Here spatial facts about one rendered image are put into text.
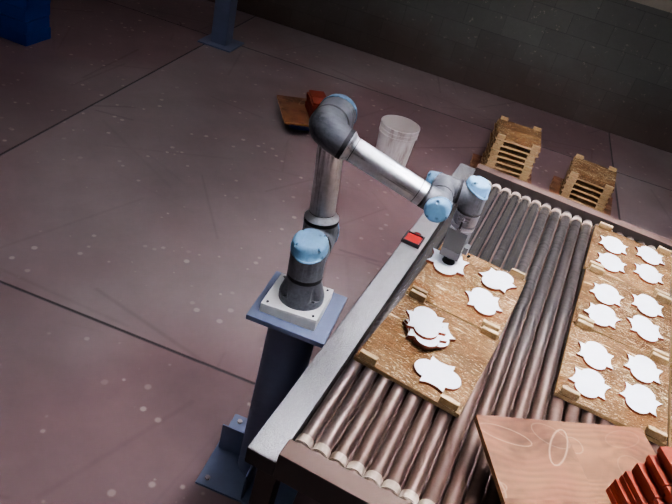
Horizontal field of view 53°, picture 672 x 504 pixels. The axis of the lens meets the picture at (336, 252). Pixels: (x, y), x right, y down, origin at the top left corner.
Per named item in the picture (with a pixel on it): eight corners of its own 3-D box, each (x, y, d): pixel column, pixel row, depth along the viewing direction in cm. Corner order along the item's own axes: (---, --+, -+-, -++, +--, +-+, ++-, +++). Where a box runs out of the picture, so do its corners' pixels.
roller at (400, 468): (373, 503, 168) (378, 491, 165) (520, 200, 323) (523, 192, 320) (390, 512, 167) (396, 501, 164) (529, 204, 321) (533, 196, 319)
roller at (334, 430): (303, 465, 172) (307, 453, 170) (481, 184, 327) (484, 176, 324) (320, 474, 171) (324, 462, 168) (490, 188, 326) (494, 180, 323)
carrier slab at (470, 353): (352, 359, 201) (354, 355, 200) (406, 295, 233) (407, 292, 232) (457, 418, 191) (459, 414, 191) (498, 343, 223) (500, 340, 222)
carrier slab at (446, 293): (404, 294, 234) (406, 290, 233) (442, 244, 266) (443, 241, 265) (497, 340, 225) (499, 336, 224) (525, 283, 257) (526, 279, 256)
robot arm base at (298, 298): (273, 304, 216) (276, 279, 211) (285, 279, 229) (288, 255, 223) (318, 315, 215) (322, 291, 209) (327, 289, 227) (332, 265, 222)
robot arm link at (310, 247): (282, 277, 212) (287, 241, 205) (294, 256, 223) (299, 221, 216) (318, 287, 211) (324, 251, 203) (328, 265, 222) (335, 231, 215)
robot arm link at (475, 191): (467, 170, 204) (493, 179, 204) (455, 200, 210) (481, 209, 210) (465, 181, 198) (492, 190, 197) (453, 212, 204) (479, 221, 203)
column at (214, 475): (194, 483, 260) (223, 318, 211) (235, 415, 291) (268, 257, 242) (285, 521, 255) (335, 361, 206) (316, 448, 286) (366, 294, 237)
